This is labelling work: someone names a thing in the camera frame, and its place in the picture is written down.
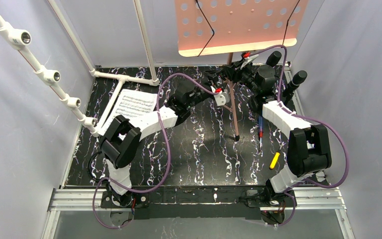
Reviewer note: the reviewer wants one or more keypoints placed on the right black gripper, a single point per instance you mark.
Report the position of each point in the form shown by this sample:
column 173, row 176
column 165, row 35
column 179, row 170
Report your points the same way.
column 236, row 73

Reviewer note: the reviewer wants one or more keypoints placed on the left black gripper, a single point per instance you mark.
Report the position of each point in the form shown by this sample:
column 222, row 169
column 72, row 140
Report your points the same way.
column 209, row 91

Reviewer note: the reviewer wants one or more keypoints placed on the pink music stand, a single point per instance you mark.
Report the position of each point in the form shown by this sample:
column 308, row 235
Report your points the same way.
column 208, row 27

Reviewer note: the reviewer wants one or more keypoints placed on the sheet music page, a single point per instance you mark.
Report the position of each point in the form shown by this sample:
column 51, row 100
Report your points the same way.
column 130, row 104

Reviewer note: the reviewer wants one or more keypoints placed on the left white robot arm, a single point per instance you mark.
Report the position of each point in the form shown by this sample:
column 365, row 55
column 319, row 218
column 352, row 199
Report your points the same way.
column 120, row 142

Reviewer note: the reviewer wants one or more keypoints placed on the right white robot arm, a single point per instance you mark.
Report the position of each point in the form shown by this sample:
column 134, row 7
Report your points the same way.
column 308, row 148

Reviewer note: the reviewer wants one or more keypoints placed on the blue red screwdriver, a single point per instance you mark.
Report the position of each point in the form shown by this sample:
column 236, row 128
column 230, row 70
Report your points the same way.
column 260, row 132

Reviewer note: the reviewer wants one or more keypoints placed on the right black microphone on stand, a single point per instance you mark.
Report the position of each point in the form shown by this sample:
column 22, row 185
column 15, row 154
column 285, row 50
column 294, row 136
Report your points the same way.
column 291, row 87

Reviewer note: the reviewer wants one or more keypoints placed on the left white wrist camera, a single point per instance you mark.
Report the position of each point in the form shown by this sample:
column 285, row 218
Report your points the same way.
column 220, row 96

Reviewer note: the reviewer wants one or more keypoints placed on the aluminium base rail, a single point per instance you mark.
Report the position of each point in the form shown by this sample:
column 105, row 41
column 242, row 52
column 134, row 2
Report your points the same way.
column 198, row 202

